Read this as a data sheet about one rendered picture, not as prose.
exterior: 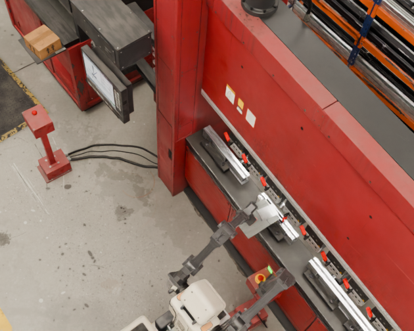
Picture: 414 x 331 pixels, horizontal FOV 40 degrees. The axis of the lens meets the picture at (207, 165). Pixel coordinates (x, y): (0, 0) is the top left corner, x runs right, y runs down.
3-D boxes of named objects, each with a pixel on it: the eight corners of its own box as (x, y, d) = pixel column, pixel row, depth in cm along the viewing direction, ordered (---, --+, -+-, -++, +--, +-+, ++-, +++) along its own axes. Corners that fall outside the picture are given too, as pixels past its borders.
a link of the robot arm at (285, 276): (281, 271, 308) (294, 285, 306) (284, 264, 321) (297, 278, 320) (225, 324, 318) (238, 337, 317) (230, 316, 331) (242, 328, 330)
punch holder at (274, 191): (263, 187, 372) (267, 175, 358) (273, 181, 375) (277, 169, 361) (276, 204, 366) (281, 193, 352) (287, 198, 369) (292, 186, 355)
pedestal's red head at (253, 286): (245, 282, 393) (248, 274, 377) (264, 272, 397) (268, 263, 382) (260, 307, 384) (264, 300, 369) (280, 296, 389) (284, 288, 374)
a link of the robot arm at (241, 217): (215, 227, 312) (229, 242, 311) (222, 220, 311) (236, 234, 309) (234, 212, 353) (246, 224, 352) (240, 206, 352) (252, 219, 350)
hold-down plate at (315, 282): (302, 274, 376) (303, 272, 373) (308, 269, 377) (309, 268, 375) (331, 311, 364) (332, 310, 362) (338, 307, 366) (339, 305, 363)
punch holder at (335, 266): (322, 260, 349) (328, 250, 335) (332, 253, 352) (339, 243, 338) (338, 280, 344) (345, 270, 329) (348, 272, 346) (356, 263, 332)
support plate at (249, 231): (232, 218, 380) (232, 217, 379) (263, 199, 389) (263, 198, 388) (248, 239, 373) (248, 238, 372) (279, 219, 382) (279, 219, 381)
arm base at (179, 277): (167, 274, 335) (179, 289, 331) (175, 264, 333) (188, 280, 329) (173, 272, 343) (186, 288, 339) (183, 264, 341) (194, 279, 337)
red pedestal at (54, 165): (36, 167, 502) (14, 112, 430) (62, 154, 510) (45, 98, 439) (46, 183, 495) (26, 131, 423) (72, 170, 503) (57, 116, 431)
